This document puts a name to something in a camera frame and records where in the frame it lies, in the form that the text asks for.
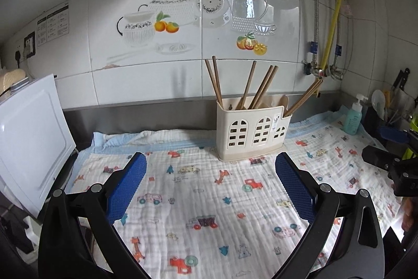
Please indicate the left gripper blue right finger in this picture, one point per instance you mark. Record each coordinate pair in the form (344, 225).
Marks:
(302, 198)

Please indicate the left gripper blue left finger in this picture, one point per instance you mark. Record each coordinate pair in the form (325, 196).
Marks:
(122, 185)

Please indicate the brown wooden chopstick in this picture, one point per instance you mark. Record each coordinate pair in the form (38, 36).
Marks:
(217, 80)
(214, 83)
(303, 99)
(248, 84)
(273, 73)
(261, 87)

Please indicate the blue trimmed underlying cloth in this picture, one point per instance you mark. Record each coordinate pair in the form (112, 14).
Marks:
(321, 130)

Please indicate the teal soap dispenser bottle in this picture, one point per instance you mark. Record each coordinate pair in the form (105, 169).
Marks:
(354, 115)

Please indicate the white plate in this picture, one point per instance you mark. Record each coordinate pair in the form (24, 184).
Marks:
(378, 103)

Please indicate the white patterned cloth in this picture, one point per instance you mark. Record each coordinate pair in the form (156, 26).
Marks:
(194, 216)

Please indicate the cream plastic utensil holder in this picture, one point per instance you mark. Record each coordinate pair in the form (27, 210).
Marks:
(248, 133)

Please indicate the black knife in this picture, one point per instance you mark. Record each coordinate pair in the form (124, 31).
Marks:
(401, 79)

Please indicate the white microwave oven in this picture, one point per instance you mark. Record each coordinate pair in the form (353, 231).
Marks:
(35, 143)

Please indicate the metal water valve with hose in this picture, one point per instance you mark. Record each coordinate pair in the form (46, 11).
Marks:
(335, 72)

